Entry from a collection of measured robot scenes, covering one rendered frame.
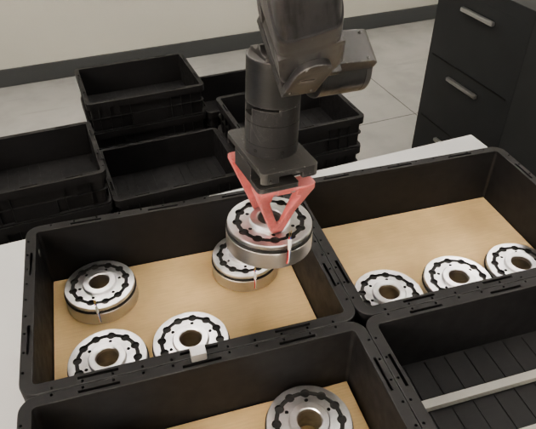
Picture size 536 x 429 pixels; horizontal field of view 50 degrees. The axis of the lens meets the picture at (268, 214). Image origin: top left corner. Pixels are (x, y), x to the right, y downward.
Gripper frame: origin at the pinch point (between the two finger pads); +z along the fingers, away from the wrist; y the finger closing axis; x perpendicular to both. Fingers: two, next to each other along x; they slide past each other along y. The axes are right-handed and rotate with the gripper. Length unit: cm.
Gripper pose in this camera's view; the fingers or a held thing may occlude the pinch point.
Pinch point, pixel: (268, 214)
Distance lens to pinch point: 67.4
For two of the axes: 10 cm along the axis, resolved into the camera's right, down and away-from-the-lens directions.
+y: -4.1, -5.5, 7.3
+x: -9.1, 2.1, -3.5
